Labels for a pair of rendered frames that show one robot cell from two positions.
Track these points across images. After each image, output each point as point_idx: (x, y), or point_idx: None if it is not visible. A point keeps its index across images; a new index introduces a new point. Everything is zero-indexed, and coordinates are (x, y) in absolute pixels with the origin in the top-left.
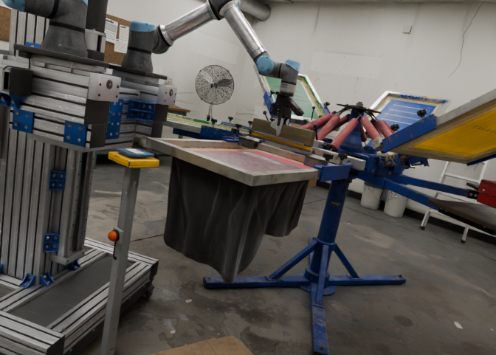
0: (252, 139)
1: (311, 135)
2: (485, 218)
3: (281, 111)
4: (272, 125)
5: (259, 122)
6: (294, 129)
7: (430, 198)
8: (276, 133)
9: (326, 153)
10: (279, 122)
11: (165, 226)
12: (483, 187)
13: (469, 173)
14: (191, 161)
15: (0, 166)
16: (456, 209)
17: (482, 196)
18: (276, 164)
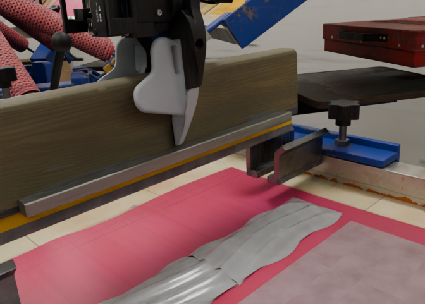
0: (11, 268)
1: (296, 66)
2: (384, 88)
3: None
4: (151, 99)
5: (24, 131)
6: (236, 72)
7: (314, 100)
8: (183, 131)
9: (331, 103)
10: (203, 64)
11: None
12: (420, 43)
13: None
14: None
15: None
16: (363, 95)
17: (420, 57)
18: (304, 260)
